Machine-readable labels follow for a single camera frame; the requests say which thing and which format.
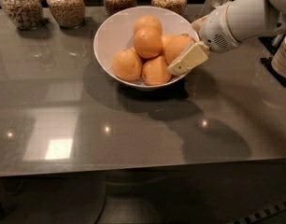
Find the white ceramic bowl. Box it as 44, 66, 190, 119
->
93, 6, 199, 91

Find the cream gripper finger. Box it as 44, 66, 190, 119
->
167, 42, 210, 76
191, 15, 207, 33

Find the large orange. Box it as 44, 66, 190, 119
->
164, 34, 194, 64

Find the top centre orange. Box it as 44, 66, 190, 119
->
134, 27, 163, 59

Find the stack of paper plates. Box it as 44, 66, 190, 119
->
271, 36, 286, 78

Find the back orange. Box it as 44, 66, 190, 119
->
134, 15, 163, 34

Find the front left orange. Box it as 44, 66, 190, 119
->
112, 49, 142, 82

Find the front centre orange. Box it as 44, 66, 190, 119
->
141, 56, 172, 86

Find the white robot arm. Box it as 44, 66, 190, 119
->
168, 0, 286, 76

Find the far left glass jar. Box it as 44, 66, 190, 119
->
0, 0, 44, 30

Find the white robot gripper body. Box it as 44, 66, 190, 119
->
198, 3, 239, 53

